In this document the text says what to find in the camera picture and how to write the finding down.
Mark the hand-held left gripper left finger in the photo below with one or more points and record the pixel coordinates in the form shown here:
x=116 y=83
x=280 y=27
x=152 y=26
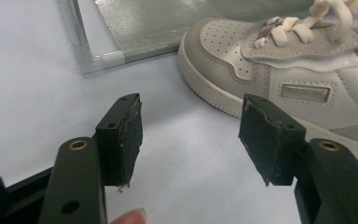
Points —
x=118 y=146

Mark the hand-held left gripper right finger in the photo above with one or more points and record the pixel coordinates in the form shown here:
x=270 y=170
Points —
x=273 y=146

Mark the beige sneaker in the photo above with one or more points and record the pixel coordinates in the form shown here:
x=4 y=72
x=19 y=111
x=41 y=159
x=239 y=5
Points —
x=279 y=71

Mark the silver foil sheet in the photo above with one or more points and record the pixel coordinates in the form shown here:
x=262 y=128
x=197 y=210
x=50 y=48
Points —
x=155 y=21

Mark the silver metal frame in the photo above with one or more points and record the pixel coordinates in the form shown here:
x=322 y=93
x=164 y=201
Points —
x=88 y=53

